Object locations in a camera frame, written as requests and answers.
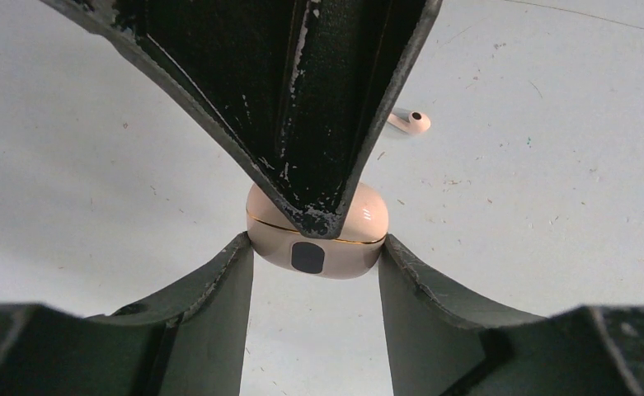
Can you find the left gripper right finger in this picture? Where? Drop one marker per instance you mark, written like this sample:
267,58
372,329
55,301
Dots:
445,339

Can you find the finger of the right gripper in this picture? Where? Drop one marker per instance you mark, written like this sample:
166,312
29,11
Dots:
297,92

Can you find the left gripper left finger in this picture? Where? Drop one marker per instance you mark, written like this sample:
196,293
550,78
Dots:
185,339

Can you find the pink earbud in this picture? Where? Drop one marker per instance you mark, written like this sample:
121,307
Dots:
409,122

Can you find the pink earbud charging case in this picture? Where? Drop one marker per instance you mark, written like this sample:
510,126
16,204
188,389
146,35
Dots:
350,255

